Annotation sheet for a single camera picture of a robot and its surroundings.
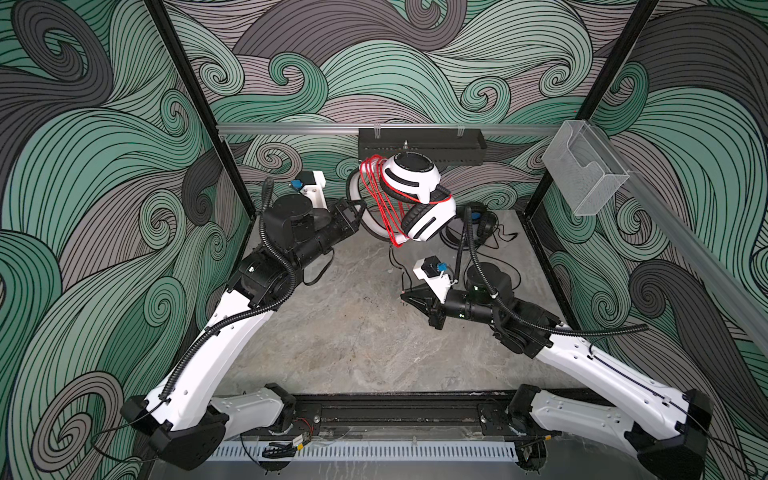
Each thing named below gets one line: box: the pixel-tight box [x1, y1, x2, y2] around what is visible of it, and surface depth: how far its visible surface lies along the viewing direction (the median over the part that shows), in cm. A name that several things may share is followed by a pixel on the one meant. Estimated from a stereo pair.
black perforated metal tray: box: [358, 128, 487, 166], surface depth 97 cm
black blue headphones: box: [440, 202, 499, 250], surface depth 112 cm
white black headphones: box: [348, 152, 457, 245], surface depth 46 cm
